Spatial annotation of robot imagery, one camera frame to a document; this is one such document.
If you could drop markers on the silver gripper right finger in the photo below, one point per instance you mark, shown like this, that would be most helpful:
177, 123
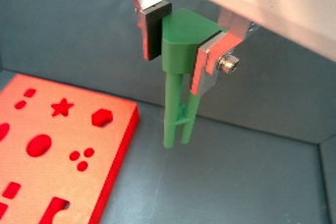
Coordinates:
215, 58

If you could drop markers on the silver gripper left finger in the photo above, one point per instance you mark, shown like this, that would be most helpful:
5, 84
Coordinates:
151, 11

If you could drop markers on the green three prong peg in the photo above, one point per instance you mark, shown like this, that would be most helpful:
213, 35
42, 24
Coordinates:
186, 31

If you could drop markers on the red shape sorting board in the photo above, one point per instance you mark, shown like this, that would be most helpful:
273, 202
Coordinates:
65, 137

